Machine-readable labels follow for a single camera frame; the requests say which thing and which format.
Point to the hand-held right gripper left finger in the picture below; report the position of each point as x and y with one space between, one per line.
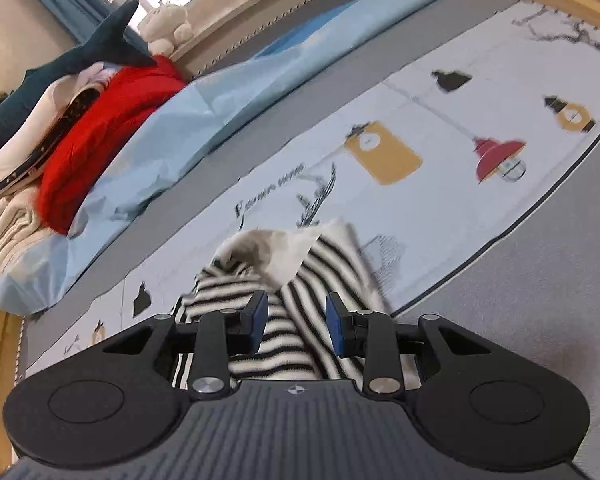
259 320

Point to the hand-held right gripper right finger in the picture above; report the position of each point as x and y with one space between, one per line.
336 325

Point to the striped white hooded sweater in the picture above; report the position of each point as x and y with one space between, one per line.
292 310

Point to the light blue quilt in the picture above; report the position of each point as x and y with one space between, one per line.
230 95

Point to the red blanket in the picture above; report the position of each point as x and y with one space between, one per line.
105 125

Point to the white pink garment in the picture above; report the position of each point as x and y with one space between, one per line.
97 75

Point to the white folded blanket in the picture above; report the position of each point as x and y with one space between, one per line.
25 127

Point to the white plush toy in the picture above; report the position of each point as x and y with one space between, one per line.
165 27

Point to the dark blue shark plush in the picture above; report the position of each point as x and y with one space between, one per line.
105 45

